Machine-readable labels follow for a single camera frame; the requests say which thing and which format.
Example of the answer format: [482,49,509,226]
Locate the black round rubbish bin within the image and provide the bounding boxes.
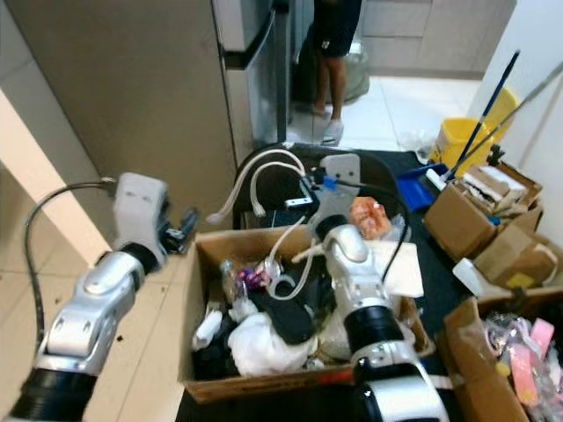
[232,142,406,235]

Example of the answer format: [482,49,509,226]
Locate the large cardboard trash box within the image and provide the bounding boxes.
[180,226,437,406]

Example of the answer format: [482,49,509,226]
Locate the white tangled tube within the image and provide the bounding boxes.
[267,218,327,305]

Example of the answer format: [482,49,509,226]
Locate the orange crumpled wrapper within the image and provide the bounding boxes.
[347,197,395,242]

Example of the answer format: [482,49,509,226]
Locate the purple shiny wrapper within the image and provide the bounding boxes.
[219,258,270,296]

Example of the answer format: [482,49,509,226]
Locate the small white bottle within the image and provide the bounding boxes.
[193,302,224,349]

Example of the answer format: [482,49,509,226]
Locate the blue dustpan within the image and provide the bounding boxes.
[395,162,450,213]

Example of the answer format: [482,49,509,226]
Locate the clear plastic bag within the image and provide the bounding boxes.
[395,129,437,160]

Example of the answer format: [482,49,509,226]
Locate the white paper sheet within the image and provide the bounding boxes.
[365,238,424,301]

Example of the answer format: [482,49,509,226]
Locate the black shoe sole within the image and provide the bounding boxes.
[250,285,318,346]

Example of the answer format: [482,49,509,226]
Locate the white crumpled plastic bag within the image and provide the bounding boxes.
[226,311,314,378]

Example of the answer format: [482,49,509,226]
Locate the stainless steel refrigerator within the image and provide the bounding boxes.
[4,0,296,240]

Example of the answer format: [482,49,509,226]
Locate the open cardboard box white contents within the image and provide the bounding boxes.
[421,162,545,264]

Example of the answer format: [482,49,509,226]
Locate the person in dark shorts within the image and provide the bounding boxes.
[294,0,364,147]

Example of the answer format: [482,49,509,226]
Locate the yellow mop bucket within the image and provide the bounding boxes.
[435,85,521,173]

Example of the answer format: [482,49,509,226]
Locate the white plastic container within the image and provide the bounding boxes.
[452,257,490,299]

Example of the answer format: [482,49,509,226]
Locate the grey kitchen cabinet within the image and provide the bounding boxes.
[360,0,516,79]

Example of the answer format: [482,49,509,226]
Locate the cardboard box with pink packages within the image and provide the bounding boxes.
[439,294,563,422]

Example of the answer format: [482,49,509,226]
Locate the cardboard box yellow sticker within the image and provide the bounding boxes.
[472,215,563,292]

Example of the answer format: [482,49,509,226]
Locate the grey metal pole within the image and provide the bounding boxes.
[465,59,563,169]

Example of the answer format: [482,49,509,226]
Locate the pink package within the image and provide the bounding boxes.
[505,317,556,406]

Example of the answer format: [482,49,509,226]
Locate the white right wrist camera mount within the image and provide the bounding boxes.
[315,153,362,234]

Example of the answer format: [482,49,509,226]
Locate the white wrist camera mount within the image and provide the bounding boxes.
[113,172,173,265]
[315,153,362,234]

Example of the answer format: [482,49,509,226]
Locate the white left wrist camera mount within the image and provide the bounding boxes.
[113,172,173,265]

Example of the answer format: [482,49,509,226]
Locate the short white curved cable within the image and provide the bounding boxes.
[247,162,310,219]

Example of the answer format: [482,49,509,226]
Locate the long white curved cable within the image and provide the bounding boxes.
[206,147,310,226]

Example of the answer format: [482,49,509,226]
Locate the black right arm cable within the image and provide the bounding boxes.
[352,179,411,287]

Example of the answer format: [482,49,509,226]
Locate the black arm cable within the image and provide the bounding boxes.
[352,179,411,287]
[24,178,121,353]

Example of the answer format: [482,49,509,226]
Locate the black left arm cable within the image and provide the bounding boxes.
[24,178,121,353]

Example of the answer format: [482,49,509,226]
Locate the dark blue mop handle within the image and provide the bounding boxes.
[448,49,523,182]

